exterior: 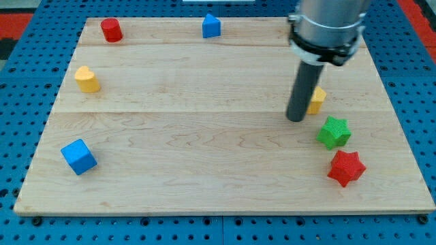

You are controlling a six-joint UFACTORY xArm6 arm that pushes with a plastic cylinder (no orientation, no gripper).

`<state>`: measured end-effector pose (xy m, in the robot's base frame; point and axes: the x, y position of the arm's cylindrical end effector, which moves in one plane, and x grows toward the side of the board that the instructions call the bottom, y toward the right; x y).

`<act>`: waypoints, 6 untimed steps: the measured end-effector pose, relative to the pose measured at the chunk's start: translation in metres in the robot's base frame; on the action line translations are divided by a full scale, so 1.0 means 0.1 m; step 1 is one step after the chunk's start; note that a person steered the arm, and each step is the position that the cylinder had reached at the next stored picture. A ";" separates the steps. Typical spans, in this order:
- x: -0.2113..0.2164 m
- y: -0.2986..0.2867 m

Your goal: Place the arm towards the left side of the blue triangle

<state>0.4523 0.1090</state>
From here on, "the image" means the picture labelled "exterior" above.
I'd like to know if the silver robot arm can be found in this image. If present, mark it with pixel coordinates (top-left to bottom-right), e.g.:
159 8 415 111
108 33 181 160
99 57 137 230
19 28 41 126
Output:
288 0 371 66

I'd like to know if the blue wooden triangle block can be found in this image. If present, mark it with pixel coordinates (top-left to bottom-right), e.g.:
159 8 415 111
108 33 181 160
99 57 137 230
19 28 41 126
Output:
202 14 221 38

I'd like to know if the light wooden board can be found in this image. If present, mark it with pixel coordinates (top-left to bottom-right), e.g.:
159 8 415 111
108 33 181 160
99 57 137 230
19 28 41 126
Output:
14 18 435 216

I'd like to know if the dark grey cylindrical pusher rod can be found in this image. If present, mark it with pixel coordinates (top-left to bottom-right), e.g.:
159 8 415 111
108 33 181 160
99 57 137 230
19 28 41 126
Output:
286 61 324 122

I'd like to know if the yellow wooden pentagon block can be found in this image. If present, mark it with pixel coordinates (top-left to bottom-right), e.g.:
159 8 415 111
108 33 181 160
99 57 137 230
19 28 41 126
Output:
307 86 327 114

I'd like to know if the green wooden star block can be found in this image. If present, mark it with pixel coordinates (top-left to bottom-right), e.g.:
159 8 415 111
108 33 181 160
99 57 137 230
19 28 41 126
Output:
316 116 352 150

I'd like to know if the red wooden star block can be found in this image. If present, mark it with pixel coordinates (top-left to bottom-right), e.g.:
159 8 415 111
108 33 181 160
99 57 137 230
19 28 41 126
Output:
328 150 367 187

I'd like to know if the yellow wooden heart block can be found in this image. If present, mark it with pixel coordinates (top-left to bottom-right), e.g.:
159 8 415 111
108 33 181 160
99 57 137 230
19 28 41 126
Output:
74 66 101 93

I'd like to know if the red wooden cylinder block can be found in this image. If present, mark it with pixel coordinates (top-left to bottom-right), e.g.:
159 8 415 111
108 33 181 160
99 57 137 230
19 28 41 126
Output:
100 18 123 42

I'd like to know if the blue wooden cube block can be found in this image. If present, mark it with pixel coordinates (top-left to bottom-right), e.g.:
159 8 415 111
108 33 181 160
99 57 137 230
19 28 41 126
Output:
61 139 97 176

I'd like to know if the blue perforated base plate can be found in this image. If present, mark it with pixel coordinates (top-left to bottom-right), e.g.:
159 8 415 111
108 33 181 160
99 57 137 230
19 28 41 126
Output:
1 0 435 244

